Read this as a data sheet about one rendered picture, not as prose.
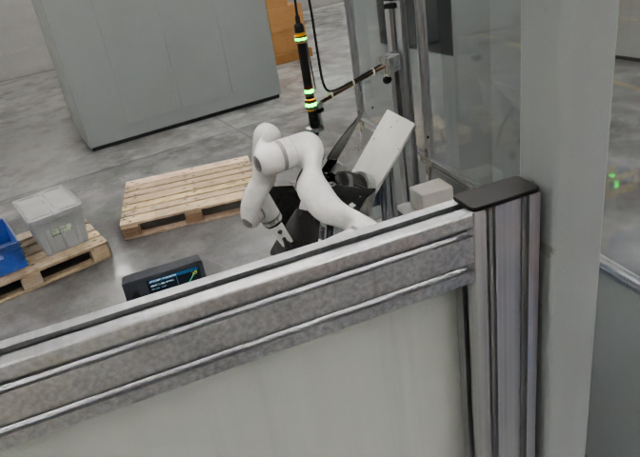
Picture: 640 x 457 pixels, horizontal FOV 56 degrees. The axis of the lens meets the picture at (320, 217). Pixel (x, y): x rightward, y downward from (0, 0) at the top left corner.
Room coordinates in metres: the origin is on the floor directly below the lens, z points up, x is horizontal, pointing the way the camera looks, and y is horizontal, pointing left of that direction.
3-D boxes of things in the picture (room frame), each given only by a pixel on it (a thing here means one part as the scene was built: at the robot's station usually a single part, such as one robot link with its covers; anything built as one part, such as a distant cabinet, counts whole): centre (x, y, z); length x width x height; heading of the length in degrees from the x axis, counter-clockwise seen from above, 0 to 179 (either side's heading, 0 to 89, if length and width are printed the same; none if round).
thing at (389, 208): (2.48, -0.32, 0.58); 0.09 x 0.05 x 1.15; 16
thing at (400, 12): (2.82, -0.48, 0.90); 0.08 x 0.06 x 1.80; 51
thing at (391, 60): (2.75, -0.43, 1.54); 0.10 x 0.07 x 0.09; 141
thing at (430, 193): (2.61, -0.54, 0.92); 0.17 x 0.16 x 0.11; 106
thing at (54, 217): (4.47, 2.11, 0.31); 0.60 x 0.42 x 0.33; 32
